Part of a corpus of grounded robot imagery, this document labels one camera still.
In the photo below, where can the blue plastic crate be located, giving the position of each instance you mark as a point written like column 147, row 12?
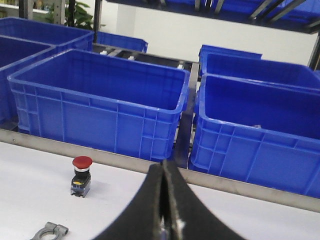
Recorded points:
column 107, row 103
column 258, row 134

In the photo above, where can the steel table edge rail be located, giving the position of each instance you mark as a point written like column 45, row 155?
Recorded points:
column 139, row 165

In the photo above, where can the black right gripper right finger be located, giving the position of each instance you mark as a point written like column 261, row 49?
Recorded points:
column 185, row 216

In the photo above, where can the blue plastic crate right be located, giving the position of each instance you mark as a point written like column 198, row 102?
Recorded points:
column 258, row 134

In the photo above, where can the overhead metal shelf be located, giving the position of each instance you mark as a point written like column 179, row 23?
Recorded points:
column 292, row 15

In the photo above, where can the red emergency stop button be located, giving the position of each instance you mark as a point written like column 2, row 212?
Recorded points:
column 81, row 182

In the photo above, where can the grey metal pipe clamp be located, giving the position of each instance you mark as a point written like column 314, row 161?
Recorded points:
column 50, row 228

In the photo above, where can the blue plastic crate left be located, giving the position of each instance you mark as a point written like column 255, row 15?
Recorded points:
column 107, row 103

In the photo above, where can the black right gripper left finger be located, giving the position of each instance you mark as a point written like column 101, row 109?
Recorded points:
column 141, row 219

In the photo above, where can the green plant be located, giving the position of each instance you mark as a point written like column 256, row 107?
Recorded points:
column 78, row 16

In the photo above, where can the blue crate back centre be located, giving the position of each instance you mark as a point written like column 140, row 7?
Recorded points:
column 121, row 41

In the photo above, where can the blue crate back left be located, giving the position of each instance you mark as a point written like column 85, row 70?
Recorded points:
column 63, row 37

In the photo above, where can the blue crate behind right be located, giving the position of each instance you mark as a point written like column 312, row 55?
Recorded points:
column 274, row 73

